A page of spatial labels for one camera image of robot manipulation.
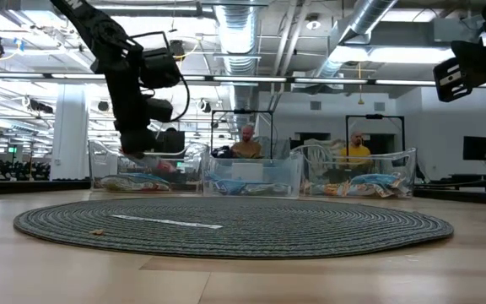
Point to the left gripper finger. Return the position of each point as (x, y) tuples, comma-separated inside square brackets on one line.
[(130, 142), (147, 141)]

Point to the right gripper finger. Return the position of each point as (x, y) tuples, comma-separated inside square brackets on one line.
[(458, 76)]

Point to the pale granola bar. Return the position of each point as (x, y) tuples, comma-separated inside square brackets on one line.
[(374, 179)]

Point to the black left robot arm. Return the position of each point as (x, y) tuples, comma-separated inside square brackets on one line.
[(99, 29)]

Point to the black computer monitor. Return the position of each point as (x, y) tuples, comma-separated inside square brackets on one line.
[(175, 141)]

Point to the white square column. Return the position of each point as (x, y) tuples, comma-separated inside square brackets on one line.
[(70, 135)]

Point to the small clear plastic bin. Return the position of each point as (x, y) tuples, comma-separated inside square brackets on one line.
[(213, 166)]

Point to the white printed paper strip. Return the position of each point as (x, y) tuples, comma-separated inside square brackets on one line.
[(167, 221)]

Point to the small tan crumb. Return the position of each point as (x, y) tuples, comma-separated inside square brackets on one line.
[(97, 231)]

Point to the person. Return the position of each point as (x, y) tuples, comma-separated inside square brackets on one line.
[(247, 148), (354, 152)]

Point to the yellow hanging pendant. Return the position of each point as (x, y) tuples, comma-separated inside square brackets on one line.
[(360, 100)]

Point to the black low bench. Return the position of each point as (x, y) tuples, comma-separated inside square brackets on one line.
[(471, 176)]

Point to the round grey woven placemat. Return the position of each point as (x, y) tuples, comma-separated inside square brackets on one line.
[(310, 236)]

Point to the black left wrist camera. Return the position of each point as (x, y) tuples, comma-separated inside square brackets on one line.
[(160, 67)]

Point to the black wall mounted monitor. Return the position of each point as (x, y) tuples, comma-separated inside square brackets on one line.
[(477, 148)]

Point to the black ceiling dome camera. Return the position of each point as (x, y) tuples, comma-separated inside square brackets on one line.
[(179, 44)]

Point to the silver spiral ventilation duct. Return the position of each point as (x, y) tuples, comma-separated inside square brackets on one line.
[(239, 42), (369, 12)]

